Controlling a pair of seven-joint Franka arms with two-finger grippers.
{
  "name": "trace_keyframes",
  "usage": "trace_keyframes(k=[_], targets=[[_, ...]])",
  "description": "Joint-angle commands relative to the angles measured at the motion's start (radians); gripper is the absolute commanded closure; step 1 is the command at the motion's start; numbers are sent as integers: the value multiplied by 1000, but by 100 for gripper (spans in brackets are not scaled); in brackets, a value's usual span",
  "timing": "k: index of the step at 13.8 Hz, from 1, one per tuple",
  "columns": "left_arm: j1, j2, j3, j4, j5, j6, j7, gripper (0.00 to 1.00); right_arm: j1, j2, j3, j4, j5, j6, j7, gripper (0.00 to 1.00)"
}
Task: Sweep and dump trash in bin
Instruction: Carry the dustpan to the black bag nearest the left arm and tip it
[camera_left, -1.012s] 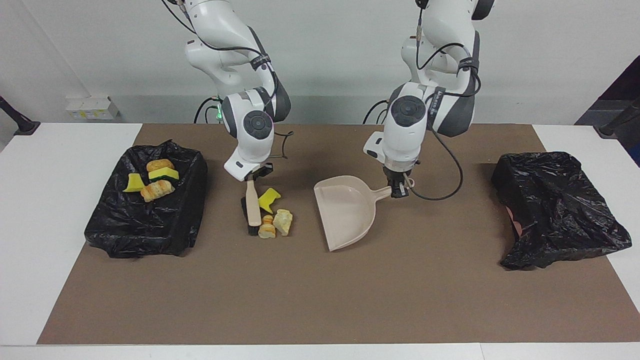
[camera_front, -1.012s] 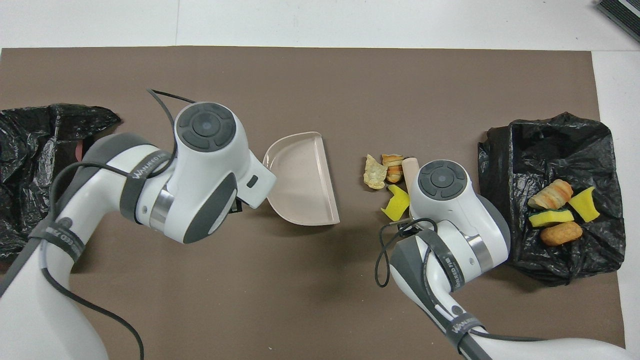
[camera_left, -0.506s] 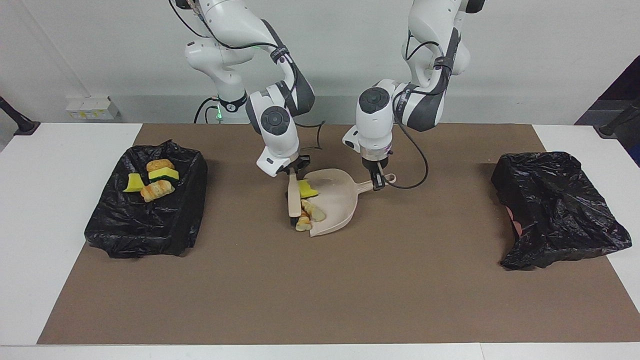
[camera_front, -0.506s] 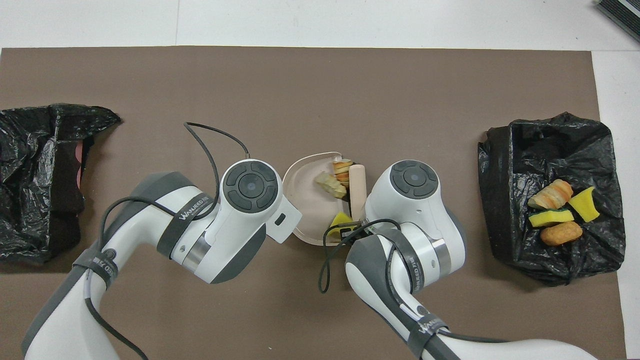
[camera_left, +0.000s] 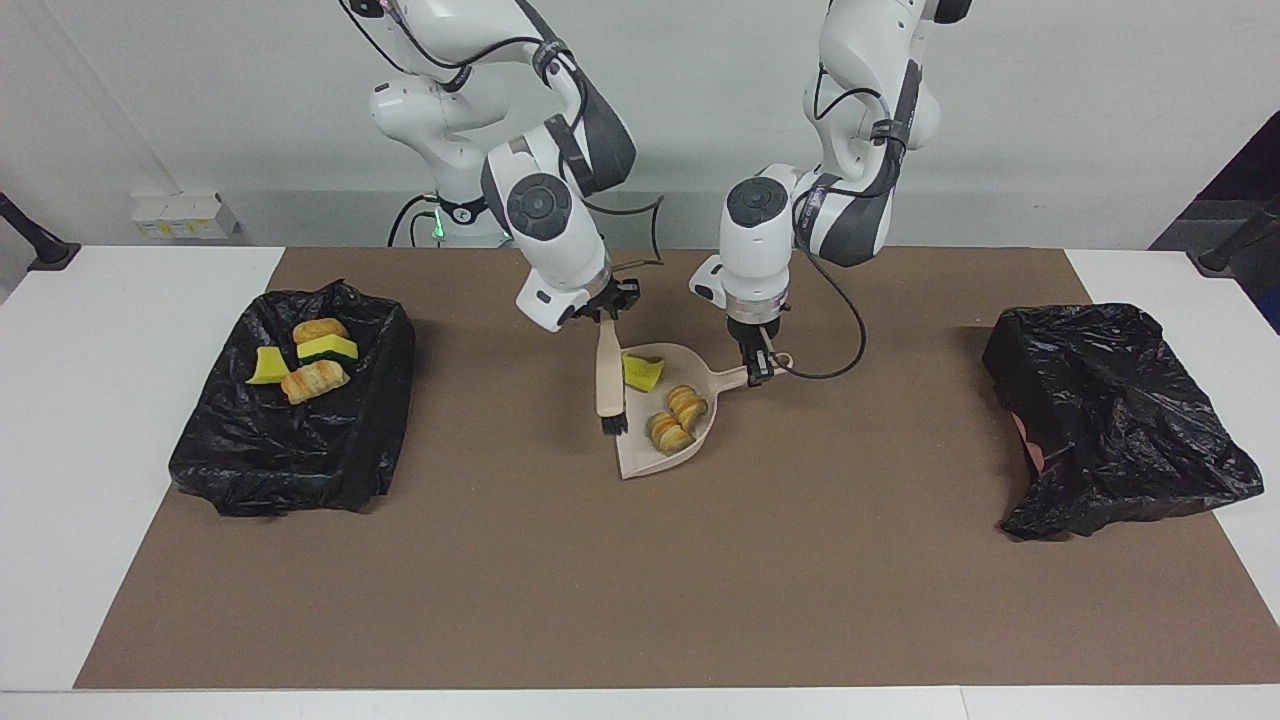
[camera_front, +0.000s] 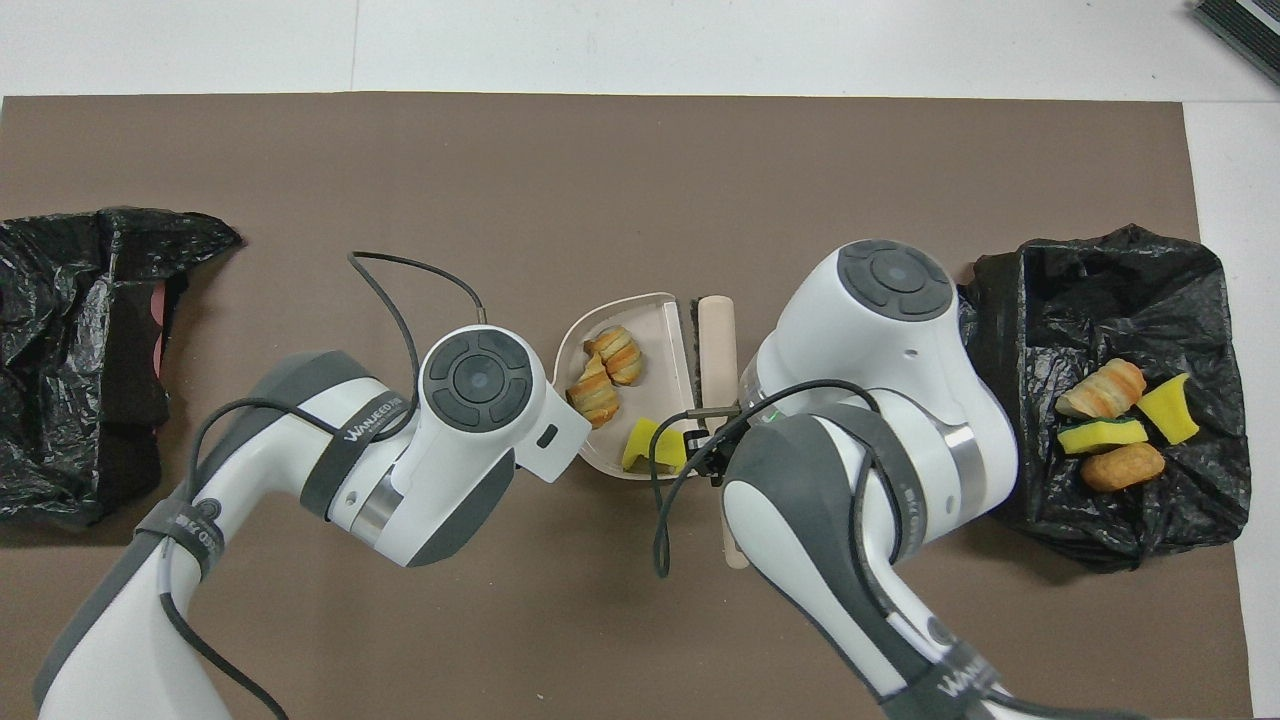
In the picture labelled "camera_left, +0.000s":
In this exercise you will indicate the small striped croissant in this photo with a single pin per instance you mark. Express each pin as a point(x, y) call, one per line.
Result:
point(668, 433)

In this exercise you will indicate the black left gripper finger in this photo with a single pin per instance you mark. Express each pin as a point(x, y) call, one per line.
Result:
point(762, 366)

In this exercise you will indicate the beige plastic dustpan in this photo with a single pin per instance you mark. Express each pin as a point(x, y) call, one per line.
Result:
point(637, 457)

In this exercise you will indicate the white wall socket box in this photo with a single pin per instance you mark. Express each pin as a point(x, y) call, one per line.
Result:
point(180, 218)

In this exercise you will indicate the brown bread roll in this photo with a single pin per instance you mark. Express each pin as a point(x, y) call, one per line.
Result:
point(320, 330)

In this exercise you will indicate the notched yellow sponge piece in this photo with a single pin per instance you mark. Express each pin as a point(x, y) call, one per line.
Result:
point(643, 373)

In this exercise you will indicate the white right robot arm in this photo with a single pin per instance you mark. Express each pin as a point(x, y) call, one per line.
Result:
point(545, 240)

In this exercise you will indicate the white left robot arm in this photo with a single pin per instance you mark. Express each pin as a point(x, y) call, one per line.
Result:
point(755, 250)

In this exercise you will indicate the large striped croissant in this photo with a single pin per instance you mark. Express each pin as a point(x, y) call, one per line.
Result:
point(314, 381)

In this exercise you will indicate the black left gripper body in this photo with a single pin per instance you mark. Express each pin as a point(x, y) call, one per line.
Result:
point(755, 332)

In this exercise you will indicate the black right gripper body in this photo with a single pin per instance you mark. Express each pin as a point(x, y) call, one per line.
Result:
point(608, 298)

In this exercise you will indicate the beige hand brush black bristles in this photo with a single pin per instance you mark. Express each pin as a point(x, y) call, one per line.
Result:
point(610, 370)

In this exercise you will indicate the black camera stand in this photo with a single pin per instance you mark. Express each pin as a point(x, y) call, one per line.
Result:
point(45, 250)
point(1225, 250)

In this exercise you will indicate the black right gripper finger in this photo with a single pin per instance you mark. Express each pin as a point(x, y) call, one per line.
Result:
point(610, 315)

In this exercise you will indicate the curved yellow sponge piece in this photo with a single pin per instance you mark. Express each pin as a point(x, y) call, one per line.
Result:
point(268, 369)

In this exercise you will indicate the brown table mat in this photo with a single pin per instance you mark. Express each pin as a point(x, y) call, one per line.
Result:
point(640, 620)

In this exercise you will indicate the yellow sponge with green side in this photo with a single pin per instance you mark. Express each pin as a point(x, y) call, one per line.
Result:
point(328, 349)

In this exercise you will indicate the black bag lined pink bin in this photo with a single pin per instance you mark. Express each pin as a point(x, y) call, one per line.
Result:
point(1110, 420)

